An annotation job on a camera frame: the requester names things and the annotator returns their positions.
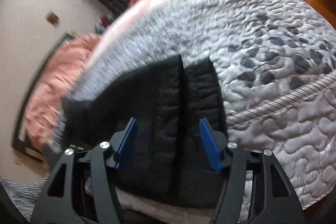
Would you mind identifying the dark wooden headboard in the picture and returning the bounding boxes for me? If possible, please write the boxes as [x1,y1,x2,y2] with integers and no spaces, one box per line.
[11,32,78,162]

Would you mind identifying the pink blanket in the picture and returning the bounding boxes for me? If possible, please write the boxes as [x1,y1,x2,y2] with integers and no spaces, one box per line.
[29,0,149,150]

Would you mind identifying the black pants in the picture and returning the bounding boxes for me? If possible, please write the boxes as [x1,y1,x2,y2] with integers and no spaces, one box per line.
[62,56,226,208]

